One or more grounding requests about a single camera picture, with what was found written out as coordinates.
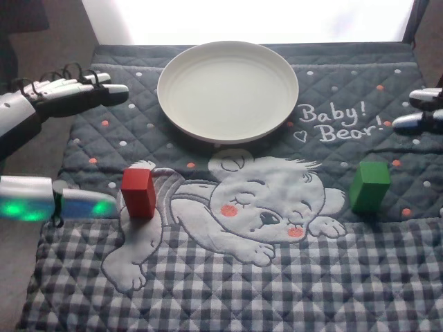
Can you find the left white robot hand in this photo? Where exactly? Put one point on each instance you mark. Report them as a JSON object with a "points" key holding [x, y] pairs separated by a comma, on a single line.
{"points": [[17, 110]]}

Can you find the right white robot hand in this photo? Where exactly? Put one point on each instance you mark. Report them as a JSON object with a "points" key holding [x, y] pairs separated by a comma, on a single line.
{"points": [[425, 121]]}

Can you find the green rectangular block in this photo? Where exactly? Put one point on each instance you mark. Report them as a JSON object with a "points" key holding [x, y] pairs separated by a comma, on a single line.
{"points": [[368, 188]]}

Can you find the red rectangular block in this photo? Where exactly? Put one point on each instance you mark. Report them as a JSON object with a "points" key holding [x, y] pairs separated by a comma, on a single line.
{"points": [[138, 193]]}

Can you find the white backdrop board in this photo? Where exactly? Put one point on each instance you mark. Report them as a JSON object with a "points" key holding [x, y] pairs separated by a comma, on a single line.
{"points": [[242, 19]]}

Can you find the grey quilt with bear print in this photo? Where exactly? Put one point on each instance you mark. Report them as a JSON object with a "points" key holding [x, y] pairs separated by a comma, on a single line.
{"points": [[221, 276]]}

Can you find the white round plate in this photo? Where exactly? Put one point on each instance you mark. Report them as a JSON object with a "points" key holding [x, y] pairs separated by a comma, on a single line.
{"points": [[225, 93]]}

